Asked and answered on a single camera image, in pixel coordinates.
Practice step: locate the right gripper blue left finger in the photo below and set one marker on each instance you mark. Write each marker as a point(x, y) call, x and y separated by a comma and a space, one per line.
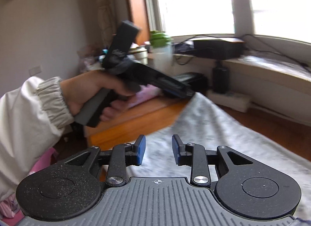
point(139, 150)

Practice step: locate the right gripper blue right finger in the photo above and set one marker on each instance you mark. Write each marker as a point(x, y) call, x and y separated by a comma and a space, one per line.
point(179, 150)

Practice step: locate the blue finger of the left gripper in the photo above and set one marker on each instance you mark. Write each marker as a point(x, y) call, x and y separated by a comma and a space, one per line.
point(174, 87)

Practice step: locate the white patterned pajama garment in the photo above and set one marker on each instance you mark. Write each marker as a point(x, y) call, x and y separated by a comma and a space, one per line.
point(204, 123)

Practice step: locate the left forearm beige sleeve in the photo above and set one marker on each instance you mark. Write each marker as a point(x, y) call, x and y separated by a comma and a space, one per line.
point(33, 118)

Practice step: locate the person's left hand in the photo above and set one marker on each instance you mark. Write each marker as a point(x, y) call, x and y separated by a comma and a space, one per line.
point(78, 90)

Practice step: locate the black quilted case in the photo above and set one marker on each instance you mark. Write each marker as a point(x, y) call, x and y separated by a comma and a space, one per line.
point(198, 82)

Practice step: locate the white pink thermos cup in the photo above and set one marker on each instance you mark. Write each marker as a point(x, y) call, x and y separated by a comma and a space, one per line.
point(139, 52)

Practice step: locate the pink tissue pack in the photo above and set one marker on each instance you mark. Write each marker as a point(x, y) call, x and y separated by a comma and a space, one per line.
point(147, 93)

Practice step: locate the green lid shaker bottle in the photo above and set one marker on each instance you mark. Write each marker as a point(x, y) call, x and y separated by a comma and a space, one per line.
point(161, 51)

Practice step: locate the black power adapter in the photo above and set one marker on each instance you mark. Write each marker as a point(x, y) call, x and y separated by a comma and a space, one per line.
point(220, 78)

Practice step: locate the black box on sill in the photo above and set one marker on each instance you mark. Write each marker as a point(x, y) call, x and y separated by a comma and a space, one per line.
point(218, 48)

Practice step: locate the white power strip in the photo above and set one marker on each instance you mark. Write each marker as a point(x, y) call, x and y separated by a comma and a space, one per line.
point(236, 101)

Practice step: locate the clear plastic bag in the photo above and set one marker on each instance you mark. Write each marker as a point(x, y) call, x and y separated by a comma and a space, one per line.
point(276, 65)

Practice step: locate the pink garment on lap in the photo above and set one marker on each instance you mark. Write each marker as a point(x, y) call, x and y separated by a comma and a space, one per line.
point(11, 208)

